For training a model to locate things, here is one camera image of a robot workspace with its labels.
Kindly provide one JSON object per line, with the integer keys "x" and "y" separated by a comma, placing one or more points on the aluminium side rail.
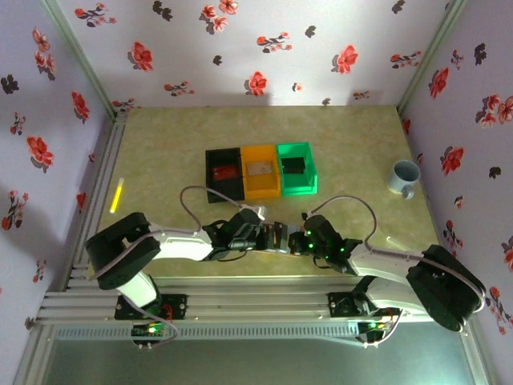
{"x": 108, "y": 160}

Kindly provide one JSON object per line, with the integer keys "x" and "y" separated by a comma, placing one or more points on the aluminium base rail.
{"x": 256, "y": 297}

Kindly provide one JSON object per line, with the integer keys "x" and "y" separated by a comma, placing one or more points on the black plastic bin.
{"x": 224, "y": 192}

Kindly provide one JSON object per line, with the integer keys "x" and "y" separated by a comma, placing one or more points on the grey card holder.
{"x": 282, "y": 252}

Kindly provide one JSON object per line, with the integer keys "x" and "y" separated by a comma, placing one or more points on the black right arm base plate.
{"x": 336, "y": 305}

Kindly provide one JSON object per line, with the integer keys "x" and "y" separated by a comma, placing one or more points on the left circuit board green light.
{"x": 150, "y": 330}

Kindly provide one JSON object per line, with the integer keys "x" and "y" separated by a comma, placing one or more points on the right aluminium corner post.
{"x": 429, "y": 52}

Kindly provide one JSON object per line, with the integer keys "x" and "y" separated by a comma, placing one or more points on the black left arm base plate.
{"x": 178, "y": 306}

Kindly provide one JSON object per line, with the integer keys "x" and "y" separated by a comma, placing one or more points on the right circuit board green light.
{"x": 372, "y": 325}

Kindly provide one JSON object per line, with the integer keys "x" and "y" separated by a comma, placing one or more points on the silver beige card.
{"x": 259, "y": 168}

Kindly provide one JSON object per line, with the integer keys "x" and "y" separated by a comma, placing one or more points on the light blue ceramic mug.
{"x": 397, "y": 182}

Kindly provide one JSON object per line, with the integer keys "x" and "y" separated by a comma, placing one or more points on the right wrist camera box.
{"x": 307, "y": 216}

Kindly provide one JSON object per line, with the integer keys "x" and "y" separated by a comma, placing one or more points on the orange plastic bin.
{"x": 262, "y": 188}

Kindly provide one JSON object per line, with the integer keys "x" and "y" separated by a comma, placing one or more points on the yellow highlighter pen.
{"x": 117, "y": 196}

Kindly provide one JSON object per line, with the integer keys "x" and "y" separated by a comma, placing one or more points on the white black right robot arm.
{"x": 384, "y": 260}

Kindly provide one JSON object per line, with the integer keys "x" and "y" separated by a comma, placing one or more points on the aluminium corner post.
{"x": 80, "y": 52}
{"x": 429, "y": 52}

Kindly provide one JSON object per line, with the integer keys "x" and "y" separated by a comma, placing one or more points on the circuit board green light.
{"x": 372, "y": 325}
{"x": 150, "y": 330}

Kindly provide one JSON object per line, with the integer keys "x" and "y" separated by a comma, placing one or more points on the black card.
{"x": 293, "y": 165}

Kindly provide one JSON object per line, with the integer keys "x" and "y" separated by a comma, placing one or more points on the left aluminium corner post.
{"x": 80, "y": 52}

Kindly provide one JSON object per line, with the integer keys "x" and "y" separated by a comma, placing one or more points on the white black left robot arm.
{"x": 180, "y": 244}

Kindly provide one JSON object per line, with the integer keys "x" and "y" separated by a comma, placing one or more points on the green plastic bin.
{"x": 298, "y": 186}

